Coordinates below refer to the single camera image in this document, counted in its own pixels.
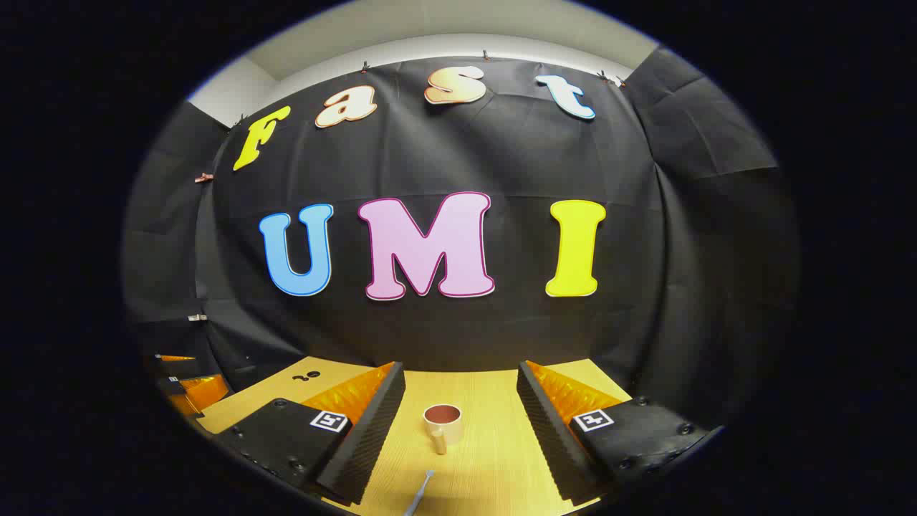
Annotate black backdrop cloth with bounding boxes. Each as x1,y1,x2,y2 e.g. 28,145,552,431
122,47,800,431

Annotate beige cup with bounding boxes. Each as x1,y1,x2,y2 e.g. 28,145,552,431
423,403,464,455

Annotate light blue toothbrush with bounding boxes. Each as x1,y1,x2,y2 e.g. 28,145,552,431
403,469,436,516

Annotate wooden desktop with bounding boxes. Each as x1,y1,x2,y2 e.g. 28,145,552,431
195,356,633,516

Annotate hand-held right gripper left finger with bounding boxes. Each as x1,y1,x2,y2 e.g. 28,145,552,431
213,360,407,507

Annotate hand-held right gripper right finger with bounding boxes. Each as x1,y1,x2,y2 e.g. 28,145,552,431
516,360,724,506

